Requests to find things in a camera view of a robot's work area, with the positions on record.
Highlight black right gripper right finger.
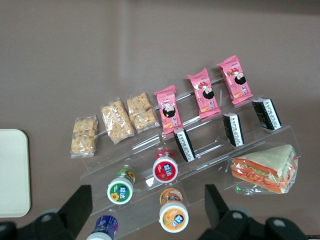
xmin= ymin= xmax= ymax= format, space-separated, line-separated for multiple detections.
xmin=197 ymin=184 xmax=309 ymax=240

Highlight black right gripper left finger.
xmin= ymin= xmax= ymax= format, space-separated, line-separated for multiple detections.
xmin=0 ymin=184 xmax=93 ymax=240

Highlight purple gum bottle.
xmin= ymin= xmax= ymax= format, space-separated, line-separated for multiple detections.
xmin=86 ymin=214 xmax=119 ymax=240

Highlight orange gum bottle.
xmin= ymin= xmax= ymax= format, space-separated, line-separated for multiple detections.
xmin=158 ymin=187 xmax=190 ymax=234

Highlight green gum bottle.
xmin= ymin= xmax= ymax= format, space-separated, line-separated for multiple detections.
xmin=106 ymin=168 xmax=136 ymax=205

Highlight red gum bottle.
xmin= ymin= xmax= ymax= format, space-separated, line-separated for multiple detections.
xmin=152 ymin=149 xmax=179 ymax=184

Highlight white plastic tray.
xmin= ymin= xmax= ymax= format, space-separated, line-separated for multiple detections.
xmin=0 ymin=129 xmax=31 ymax=218

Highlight wrapped triangle sandwich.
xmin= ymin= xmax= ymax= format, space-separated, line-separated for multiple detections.
xmin=226 ymin=144 xmax=300 ymax=195

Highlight black tissue pack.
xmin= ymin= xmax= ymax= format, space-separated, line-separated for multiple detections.
xmin=173 ymin=127 xmax=196 ymax=163
xmin=222 ymin=112 xmax=245 ymax=148
xmin=251 ymin=98 xmax=283 ymax=131

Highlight puffed rice snack pack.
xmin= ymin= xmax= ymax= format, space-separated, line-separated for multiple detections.
xmin=126 ymin=92 xmax=160 ymax=134
xmin=100 ymin=97 xmax=135 ymax=145
xmin=69 ymin=114 xmax=99 ymax=159

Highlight clear acrylic tiered display stand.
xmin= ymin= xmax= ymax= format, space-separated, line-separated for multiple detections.
xmin=79 ymin=77 xmax=302 ymax=237

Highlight pink cartoon snack packet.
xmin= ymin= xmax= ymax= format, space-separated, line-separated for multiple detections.
xmin=187 ymin=67 xmax=222 ymax=119
xmin=153 ymin=84 xmax=184 ymax=135
xmin=216 ymin=54 xmax=254 ymax=105

